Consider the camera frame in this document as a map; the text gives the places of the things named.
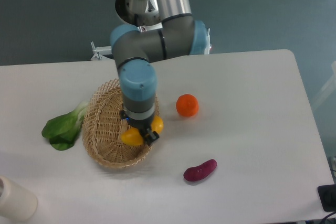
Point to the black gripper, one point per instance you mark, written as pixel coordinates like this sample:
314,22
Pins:
142,122

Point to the yellow mango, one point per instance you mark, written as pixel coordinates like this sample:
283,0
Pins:
132,136

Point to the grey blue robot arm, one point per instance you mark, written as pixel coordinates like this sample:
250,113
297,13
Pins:
152,30

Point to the woven wicker basket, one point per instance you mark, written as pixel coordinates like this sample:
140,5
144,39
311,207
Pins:
102,129

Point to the orange tangerine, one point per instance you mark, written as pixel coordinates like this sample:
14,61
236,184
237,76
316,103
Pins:
187,105

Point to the purple sweet potato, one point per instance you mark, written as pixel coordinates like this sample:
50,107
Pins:
200,172

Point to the green bok choy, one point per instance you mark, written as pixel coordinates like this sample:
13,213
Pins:
62,131

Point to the cream cylindrical bottle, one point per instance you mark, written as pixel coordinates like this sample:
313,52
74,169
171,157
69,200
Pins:
17,203

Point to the black device at edge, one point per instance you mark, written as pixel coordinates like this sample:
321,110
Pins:
327,197

